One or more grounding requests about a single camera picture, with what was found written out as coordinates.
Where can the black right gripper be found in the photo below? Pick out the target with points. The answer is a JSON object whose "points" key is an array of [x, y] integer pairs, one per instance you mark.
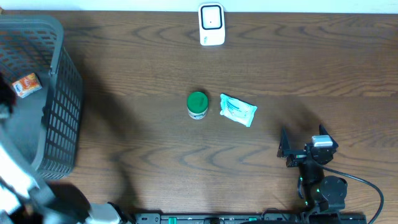
{"points": [[296, 155]]}

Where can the teal wet wipes pack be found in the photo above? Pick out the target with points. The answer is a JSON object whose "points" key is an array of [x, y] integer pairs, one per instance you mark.
{"points": [[237, 110]]}

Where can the green lid jar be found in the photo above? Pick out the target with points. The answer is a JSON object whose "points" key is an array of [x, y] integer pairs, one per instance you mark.
{"points": [[197, 105]]}

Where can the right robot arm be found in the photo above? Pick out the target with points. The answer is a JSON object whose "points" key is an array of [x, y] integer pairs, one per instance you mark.
{"points": [[324, 195]]}

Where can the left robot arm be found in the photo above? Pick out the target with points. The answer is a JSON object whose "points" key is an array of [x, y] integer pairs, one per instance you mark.
{"points": [[26, 197]]}

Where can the white barcode scanner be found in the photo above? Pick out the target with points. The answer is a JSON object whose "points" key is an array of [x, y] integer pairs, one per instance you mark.
{"points": [[211, 24]]}

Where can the grey plastic mesh basket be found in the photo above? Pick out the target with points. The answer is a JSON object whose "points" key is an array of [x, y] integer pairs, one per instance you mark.
{"points": [[44, 125]]}

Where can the orange snack packet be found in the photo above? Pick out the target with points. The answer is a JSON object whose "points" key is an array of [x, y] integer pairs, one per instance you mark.
{"points": [[27, 85]]}

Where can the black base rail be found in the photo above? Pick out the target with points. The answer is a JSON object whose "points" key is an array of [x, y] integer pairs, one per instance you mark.
{"points": [[268, 217]]}

